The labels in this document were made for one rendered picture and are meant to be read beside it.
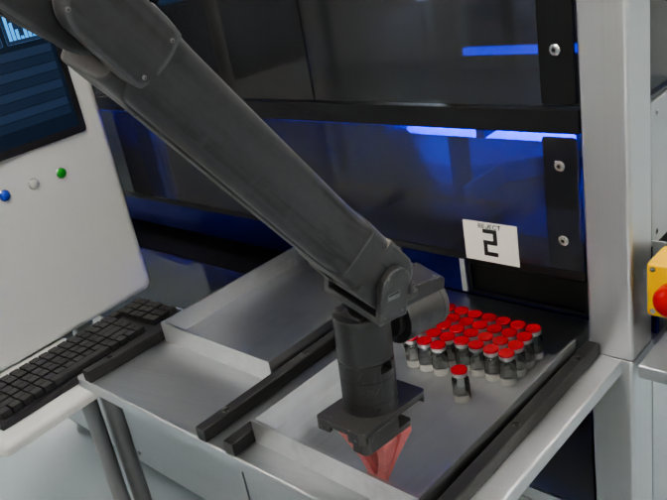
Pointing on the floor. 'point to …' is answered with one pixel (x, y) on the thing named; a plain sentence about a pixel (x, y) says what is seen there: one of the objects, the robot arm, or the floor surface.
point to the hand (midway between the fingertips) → (379, 476)
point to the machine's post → (618, 231)
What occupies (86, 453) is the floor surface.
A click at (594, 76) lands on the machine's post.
